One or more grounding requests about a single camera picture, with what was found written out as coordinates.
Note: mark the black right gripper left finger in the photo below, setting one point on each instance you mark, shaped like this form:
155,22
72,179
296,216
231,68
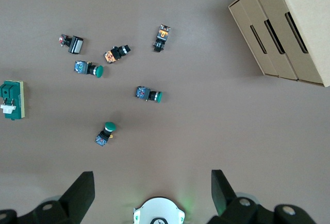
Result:
74,203

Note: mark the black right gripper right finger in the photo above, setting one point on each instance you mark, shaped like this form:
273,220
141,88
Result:
227,203

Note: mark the green load switch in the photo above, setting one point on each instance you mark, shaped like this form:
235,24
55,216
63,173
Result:
11,90

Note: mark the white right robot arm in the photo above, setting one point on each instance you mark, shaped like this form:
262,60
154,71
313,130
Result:
157,211

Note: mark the brown table mat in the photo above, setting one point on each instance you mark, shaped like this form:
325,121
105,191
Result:
206,131

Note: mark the brown cardboard stepped box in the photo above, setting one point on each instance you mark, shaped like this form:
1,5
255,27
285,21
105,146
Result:
304,2

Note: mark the green mushroom pushbutton switch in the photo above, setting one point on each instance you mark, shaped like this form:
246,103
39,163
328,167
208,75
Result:
158,97
98,71
109,126

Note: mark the black selector switch orange body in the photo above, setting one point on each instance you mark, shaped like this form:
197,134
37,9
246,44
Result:
161,37
116,52

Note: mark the black red button switch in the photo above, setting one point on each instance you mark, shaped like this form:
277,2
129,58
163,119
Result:
76,45

